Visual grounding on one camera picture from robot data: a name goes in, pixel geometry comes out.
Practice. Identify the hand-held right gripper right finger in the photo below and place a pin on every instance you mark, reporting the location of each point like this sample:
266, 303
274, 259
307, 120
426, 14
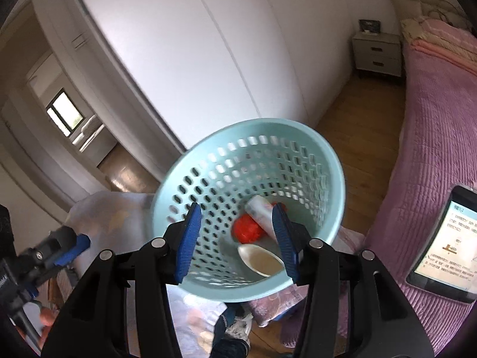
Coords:
285, 242

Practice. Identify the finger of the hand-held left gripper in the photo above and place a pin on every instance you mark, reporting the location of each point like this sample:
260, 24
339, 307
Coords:
74, 248

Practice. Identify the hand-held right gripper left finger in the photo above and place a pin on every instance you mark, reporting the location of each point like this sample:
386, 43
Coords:
188, 238

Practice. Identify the white plastic spoon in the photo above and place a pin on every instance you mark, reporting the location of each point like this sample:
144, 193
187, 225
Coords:
261, 261

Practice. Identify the red wrapper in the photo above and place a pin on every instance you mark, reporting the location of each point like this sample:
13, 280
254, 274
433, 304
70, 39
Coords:
246, 231

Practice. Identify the white plastic tube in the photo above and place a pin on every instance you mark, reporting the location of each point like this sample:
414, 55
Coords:
259, 210

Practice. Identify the light blue perforated plastic basket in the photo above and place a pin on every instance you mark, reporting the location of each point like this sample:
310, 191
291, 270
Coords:
208, 179

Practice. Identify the person's left hand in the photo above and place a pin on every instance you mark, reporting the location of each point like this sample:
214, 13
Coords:
46, 320

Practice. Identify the pale shell-patterned blanket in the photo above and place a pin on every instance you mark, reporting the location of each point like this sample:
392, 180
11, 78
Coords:
111, 212

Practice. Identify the blue stool with purple cover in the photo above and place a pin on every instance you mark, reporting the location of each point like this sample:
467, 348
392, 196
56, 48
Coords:
268, 304

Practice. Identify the white sofa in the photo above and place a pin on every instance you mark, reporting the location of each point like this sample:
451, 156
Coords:
93, 138

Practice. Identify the dark-framed window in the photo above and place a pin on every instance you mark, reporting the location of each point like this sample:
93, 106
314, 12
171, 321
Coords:
63, 109

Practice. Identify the tablet with lit screen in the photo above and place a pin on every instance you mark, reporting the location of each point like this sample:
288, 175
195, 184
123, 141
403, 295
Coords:
447, 238

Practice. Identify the bed with purple bedspread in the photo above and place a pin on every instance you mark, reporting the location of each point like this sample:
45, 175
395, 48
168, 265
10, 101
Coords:
428, 138

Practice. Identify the white wardrobe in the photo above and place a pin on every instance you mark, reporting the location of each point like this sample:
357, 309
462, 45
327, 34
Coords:
186, 44

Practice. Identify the grey two-drawer nightstand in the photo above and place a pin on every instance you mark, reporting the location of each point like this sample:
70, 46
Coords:
376, 50

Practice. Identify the folded pink blankets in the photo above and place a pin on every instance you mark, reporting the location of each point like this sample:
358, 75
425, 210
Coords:
436, 41

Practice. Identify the white wall switch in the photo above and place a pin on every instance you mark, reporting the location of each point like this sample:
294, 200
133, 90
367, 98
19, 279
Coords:
80, 41

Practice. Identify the dark picture frame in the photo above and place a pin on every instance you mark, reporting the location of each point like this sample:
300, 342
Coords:
369, 26

